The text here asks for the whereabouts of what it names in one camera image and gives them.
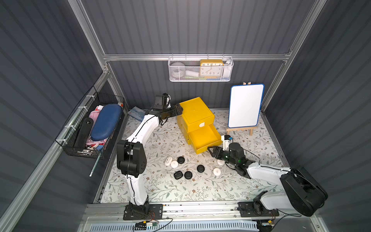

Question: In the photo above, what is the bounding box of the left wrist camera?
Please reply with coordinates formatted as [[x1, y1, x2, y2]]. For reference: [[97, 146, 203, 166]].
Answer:
[[154, 93, 171, 107]]

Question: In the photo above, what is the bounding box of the white board blue frame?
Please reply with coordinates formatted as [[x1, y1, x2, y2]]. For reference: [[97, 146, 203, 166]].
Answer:
[[227, 83, 265, 129]]

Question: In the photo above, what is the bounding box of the white wire wall basket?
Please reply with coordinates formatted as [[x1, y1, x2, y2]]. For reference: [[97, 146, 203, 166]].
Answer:
[[168, 57, 234, 82]]

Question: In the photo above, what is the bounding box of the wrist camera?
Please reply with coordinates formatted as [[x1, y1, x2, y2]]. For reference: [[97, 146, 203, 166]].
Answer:
[[221, 135, 233, 151], [154, 93, 171, 107]]

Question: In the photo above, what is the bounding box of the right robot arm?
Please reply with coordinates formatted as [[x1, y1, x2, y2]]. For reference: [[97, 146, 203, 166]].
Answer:
[[207, 143, 328, 217]]

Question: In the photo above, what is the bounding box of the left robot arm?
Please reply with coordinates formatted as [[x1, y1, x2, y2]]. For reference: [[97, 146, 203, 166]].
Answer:
[[117, 93, 183, 206]]

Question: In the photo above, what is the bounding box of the black oval earphone case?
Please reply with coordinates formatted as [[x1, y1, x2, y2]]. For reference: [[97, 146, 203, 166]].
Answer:
[[184, 171, 193, 179]]

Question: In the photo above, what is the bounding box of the black remote in basket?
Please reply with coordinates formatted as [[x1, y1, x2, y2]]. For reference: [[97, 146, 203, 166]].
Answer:
[[73, 117, 93, 151]]

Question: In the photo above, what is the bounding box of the black square earphone case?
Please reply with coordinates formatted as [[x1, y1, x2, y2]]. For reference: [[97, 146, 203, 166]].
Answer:
[[174, 171, 184, 180]]

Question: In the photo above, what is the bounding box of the yellow drawer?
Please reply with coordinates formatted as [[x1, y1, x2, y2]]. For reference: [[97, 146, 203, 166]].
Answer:
[[188, 124, 222, 154], [185, 115, 215, 133]]

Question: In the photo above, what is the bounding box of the pink item in basket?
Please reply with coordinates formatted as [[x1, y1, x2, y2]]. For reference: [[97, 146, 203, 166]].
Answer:
[[89, 110, 100, 126]]

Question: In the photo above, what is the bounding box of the white oblong earphone case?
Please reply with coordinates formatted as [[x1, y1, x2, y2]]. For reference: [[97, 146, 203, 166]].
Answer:
[[164, 157, 173, 167]]

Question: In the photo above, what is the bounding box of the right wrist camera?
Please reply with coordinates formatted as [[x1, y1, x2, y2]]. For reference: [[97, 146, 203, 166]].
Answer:
[[221, 135, 233, 151]]

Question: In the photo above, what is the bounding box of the black wire side basket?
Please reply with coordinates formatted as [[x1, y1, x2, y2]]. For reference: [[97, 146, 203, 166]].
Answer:
[[57, 92, 125, 159]]

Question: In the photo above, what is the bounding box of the black round earphone case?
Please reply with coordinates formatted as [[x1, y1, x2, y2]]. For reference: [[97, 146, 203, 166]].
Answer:
[[197, 165, 205, 173], [177, 156, 185, 164]]

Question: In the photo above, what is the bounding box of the white round earphone case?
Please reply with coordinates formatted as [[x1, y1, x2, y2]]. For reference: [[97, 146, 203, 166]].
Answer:
[[217, 159, 225, 166], [213, 168, 221, 177], [170, 160, 179, 169]]

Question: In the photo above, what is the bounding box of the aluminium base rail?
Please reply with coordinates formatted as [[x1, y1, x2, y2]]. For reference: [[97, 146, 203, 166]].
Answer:
[[83, 200, 319, 224]]

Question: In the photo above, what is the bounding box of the yellow alarm clock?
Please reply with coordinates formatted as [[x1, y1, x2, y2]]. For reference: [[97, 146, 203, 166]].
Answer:
[[199, 59, 224, 79]]

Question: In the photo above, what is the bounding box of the wooden easel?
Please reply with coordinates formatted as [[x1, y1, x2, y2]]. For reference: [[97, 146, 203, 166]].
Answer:
[[225, 81, 259, 138]]

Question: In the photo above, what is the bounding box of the yellow drawer cabinet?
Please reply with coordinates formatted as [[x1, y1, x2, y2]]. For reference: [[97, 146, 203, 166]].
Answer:
[[177, 97, 215, 145]]

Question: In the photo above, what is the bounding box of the white tape roll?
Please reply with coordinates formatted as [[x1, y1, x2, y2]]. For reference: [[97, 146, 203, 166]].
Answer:
[[169, 62, 186, 79]]

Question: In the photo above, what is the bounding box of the blue oval case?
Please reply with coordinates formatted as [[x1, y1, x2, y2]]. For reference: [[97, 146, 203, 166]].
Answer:
[[90, 104, 122, 141]]

